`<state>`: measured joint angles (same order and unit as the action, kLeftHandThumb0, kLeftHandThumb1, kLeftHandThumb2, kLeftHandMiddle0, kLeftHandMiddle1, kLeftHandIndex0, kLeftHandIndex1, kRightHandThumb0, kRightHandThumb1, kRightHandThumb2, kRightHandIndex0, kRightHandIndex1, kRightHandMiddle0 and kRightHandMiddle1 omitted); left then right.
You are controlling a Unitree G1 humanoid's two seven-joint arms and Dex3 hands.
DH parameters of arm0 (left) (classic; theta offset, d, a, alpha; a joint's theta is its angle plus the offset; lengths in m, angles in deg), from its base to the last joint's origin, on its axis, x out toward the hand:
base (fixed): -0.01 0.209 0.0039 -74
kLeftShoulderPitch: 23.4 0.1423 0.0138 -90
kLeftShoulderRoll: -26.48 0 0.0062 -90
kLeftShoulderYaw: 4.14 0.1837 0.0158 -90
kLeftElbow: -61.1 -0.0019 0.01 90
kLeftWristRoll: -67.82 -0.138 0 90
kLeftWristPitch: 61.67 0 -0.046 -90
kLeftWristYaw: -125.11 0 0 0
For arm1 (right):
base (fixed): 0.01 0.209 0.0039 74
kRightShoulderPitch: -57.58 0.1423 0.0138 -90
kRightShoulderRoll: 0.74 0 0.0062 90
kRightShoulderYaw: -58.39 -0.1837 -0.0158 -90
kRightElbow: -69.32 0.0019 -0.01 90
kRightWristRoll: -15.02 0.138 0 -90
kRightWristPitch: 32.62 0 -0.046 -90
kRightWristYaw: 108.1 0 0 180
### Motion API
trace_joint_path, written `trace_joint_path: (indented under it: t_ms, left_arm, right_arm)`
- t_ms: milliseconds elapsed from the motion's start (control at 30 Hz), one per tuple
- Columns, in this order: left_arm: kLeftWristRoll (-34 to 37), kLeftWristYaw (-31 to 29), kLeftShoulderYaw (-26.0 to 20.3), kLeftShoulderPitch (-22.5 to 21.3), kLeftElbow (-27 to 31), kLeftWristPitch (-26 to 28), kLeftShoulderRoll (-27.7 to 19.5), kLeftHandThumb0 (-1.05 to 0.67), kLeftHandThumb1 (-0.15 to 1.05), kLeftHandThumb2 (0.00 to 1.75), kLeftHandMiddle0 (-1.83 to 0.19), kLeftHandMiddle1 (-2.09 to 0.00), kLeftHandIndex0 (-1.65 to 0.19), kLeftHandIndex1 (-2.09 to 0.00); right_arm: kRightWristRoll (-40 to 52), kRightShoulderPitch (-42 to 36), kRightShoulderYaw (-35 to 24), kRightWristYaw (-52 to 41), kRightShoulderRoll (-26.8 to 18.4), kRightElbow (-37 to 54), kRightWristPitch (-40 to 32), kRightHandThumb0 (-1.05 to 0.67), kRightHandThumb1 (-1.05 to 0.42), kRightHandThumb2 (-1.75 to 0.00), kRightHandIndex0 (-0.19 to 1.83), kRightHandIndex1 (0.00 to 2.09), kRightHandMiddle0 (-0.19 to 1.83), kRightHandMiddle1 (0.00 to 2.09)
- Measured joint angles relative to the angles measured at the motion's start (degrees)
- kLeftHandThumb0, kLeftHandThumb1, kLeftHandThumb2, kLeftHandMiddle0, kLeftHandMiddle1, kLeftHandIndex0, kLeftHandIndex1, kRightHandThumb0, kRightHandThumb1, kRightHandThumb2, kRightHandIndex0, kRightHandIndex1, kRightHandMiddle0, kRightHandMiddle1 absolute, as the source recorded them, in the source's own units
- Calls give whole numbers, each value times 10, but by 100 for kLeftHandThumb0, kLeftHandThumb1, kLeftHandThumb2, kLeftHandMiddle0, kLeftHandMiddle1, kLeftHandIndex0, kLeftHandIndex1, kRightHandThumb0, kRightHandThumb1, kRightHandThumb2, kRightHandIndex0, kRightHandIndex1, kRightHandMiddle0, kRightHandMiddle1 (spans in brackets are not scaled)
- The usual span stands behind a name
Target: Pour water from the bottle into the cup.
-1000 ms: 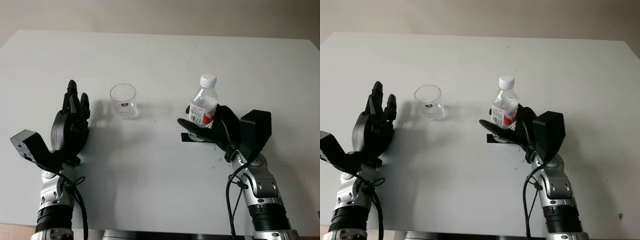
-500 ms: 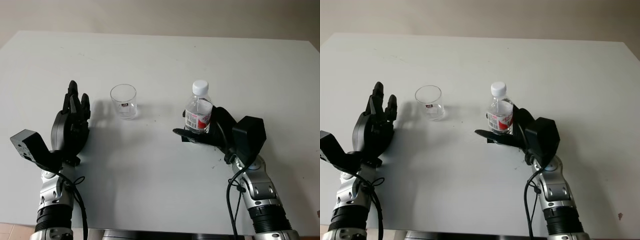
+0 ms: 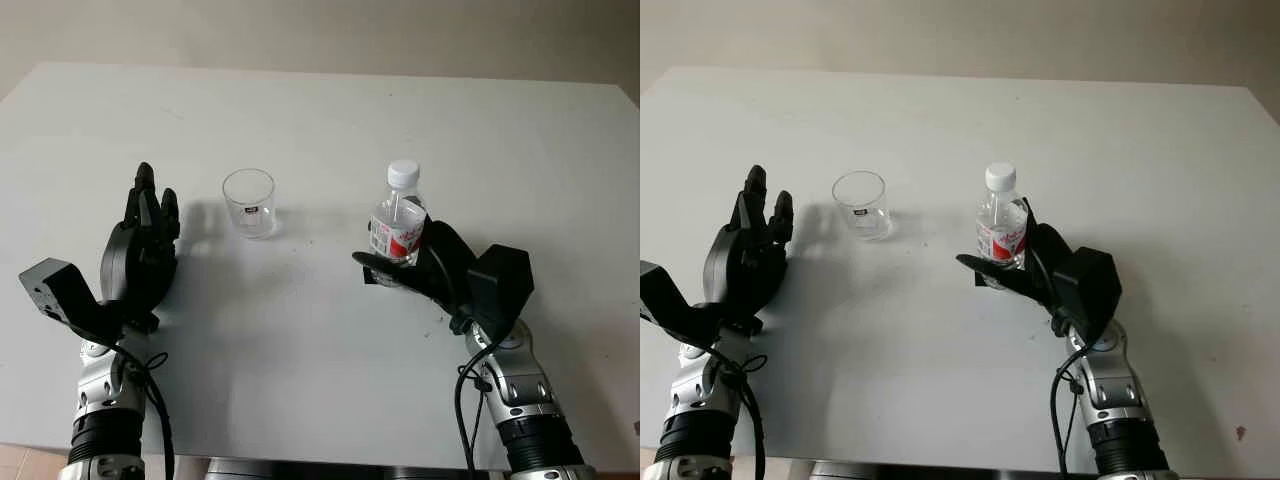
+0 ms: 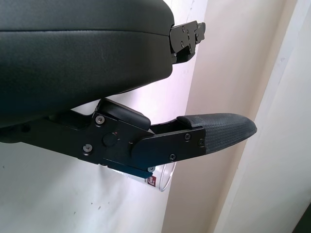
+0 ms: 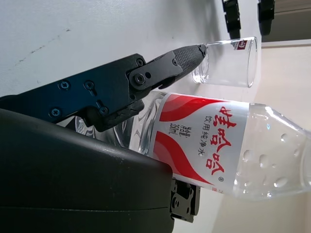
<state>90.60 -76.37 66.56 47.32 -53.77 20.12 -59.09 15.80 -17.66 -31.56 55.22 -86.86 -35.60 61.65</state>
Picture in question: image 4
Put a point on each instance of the clear glass cup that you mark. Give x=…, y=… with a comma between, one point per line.
x=161, y=179

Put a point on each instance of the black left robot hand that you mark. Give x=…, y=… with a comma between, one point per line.
x=73, y=60

